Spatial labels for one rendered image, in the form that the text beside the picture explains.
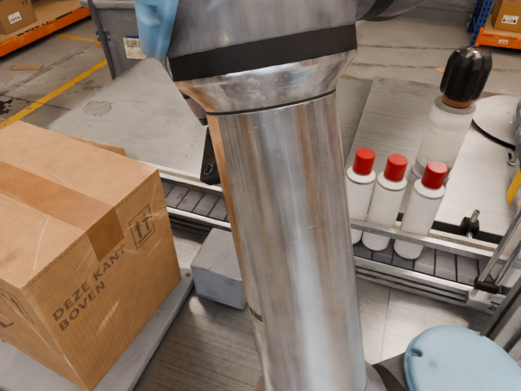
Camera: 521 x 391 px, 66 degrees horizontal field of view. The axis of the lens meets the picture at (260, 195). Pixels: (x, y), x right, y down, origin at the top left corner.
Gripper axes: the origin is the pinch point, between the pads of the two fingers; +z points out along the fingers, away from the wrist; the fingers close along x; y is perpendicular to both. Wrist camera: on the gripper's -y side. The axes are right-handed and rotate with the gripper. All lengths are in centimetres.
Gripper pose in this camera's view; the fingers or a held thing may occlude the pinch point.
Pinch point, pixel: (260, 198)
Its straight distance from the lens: 81.4
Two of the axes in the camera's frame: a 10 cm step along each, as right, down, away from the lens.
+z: 4.7, 7.6, 4.5
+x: -8.2, 1.8, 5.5
